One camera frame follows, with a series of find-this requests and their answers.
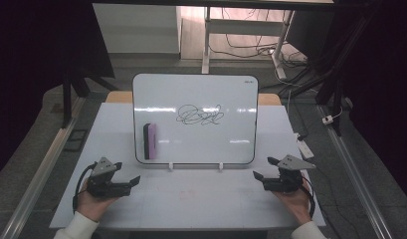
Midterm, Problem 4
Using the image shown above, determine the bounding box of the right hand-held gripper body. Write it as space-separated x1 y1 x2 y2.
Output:
262 153 317 194

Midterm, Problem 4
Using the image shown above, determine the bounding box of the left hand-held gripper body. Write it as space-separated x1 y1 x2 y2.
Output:
86 156 132 199

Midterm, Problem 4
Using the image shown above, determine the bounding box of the purple and black whiteboard eraser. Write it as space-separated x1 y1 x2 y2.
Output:
142 122 158 161

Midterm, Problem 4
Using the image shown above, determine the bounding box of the white whiteboard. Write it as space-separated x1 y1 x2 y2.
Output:
131 73 260 166

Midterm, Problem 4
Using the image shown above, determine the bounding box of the person's left hand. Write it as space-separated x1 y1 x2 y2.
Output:
76 178 121 223

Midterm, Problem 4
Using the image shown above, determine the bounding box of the person's right hand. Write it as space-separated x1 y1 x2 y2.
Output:
271 178 313 226

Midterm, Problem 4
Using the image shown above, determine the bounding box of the white power strip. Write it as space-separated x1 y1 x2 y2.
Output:
294 131 315 160

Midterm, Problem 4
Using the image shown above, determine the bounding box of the black metal stand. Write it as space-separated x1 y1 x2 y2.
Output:
280 9 378 137
59 65 119 129

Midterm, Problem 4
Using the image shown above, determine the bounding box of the dark curtain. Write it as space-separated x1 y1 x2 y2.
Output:
0 0 116 182
332 0 407 203

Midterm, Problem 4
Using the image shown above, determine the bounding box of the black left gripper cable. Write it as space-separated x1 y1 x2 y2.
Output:
72 162 99 214

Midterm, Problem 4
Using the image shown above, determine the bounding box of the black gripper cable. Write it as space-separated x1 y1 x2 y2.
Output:
72 162 99 214
300 178 316 219

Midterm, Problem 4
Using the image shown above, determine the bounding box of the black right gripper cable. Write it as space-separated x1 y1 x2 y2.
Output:
300 178 316 219

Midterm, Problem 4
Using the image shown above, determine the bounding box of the black power strip cable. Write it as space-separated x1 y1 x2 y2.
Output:
286 89 308 141

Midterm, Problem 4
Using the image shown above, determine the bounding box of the black rectangular floor frame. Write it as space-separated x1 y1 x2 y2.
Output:
63 127 90 153

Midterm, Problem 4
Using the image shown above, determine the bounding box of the metal floor rail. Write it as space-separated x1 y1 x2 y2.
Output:
316 104 395 239
0 96 88 239

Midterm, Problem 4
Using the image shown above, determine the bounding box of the tangle of floor cables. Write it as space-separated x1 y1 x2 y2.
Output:
208 7 308 68

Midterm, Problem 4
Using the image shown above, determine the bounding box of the white desk frame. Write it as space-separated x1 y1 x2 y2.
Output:
201 6 296 81

